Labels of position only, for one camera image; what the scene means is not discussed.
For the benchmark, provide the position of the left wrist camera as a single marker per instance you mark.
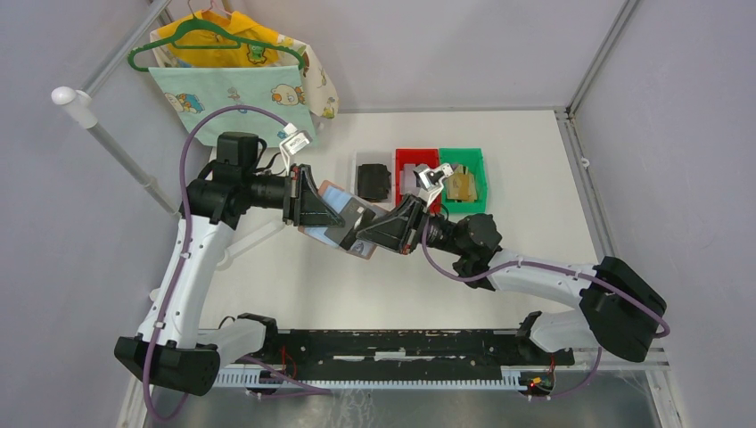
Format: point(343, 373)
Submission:
point(294, 142)

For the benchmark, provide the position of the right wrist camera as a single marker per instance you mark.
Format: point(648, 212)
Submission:
point(431, 181)

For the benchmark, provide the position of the white plastic bin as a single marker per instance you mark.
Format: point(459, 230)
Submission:
point(364, 157)

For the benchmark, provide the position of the white cable duct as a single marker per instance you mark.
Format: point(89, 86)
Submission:
point(252, 377)

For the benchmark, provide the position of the yellow child shirt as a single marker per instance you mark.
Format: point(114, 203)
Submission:
point(206, 49)

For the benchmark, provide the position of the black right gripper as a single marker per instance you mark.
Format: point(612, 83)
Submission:
point(401, 231)

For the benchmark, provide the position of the red plastic bin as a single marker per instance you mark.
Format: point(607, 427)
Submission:
point(405, 160)

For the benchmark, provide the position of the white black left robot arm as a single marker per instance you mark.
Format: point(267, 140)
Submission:
point(167, 349)

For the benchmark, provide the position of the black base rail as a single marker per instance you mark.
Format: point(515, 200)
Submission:
point(405, 355)

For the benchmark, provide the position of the mint cartoon print cloth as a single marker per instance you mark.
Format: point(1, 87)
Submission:
point(265, 99)

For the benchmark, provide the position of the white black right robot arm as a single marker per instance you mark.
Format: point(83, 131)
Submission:
point(609, 305)

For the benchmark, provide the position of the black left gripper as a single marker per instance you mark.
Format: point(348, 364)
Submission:
point(304, 204)

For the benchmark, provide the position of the black credit card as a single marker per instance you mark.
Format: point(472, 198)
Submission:
point(356, 214)

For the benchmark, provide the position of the gold cards stack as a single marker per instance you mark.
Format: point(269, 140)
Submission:
point(461, 185)

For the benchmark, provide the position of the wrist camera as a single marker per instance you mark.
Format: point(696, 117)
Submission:
point(294, 142)
point(431, 181)

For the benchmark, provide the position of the silver cards stack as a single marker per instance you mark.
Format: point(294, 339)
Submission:
point(408, 179)

